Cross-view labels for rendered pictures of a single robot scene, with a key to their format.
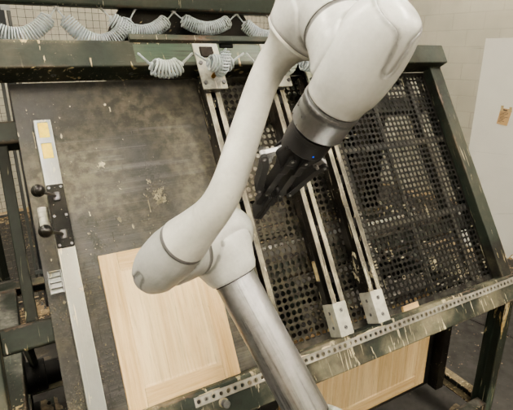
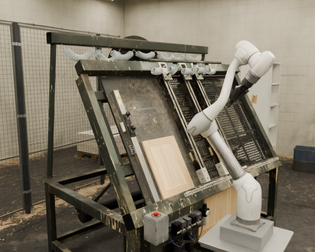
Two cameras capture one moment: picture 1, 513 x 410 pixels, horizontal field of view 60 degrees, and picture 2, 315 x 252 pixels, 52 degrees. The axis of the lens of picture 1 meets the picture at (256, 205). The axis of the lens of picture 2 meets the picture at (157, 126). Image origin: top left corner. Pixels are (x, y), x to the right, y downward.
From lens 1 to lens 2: 1.58 m
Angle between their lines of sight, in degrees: 17
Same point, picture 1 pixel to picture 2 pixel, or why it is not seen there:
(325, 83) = (257, 68)
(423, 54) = not seen: hidden behind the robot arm
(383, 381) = (232, 208)
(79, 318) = (142, 162)
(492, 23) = not seen: hidden behind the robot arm
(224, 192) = (225, 98)
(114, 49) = (135, 64)
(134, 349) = (160, 175)
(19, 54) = (108, 65)
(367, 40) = (267, 60)
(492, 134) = not seen: hidden behind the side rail
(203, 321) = (179, 167)
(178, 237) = (210, 112)
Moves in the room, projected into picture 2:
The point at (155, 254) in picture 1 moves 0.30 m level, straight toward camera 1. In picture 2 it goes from (202, 118) to (233, 125)
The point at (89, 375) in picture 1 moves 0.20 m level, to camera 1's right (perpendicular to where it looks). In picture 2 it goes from (150, 183) to (175, 180)
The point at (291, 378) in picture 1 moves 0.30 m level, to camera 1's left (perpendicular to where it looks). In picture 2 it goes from (234, 161) to (195, 164)
